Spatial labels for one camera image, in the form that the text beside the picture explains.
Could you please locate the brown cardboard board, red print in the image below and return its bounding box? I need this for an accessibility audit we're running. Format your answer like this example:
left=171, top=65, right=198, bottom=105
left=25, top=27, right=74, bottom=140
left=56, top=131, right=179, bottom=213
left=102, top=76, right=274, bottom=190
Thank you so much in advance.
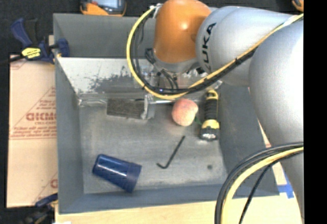
left=6, top=54, right=59, bottom=208

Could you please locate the black cylinder on white bracket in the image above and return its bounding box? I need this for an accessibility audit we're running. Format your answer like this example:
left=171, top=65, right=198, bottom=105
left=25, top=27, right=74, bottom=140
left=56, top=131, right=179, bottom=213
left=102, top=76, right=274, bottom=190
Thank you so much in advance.
left=188, top=66, right=205, bottom=77

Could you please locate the yellow and black flashlight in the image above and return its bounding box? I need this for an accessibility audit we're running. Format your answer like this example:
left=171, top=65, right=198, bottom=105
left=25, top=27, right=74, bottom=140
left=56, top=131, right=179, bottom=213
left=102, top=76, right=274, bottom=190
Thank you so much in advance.
left=198, top=89, right=220, bottom=141

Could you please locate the pink toy peach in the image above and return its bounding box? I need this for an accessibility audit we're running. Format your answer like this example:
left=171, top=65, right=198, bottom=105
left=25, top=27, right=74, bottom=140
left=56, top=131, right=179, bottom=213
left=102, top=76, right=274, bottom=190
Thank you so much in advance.
left=171, top=98, right=202, bottom=127

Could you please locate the black hex key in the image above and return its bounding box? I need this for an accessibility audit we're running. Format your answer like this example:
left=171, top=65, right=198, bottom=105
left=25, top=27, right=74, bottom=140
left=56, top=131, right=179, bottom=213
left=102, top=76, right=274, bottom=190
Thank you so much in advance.
left=156, top=135, right=186, bottom=169

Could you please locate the grey metal bin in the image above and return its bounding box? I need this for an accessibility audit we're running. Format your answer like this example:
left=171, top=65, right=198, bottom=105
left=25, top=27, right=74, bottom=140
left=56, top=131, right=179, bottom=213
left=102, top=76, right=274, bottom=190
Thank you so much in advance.
left=53, top=12, right=279, bottom=214

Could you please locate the dark green flat block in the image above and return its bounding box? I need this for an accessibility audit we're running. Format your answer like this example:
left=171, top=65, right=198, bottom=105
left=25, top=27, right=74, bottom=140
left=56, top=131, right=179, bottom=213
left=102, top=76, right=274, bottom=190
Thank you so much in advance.
left=106, top=98, right=145, bottom=119

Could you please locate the blue plastic cup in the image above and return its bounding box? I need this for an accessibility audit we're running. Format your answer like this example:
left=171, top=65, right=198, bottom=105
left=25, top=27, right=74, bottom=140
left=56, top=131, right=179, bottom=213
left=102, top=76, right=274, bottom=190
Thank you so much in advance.
left=91, top=153, right=143, bottom=193

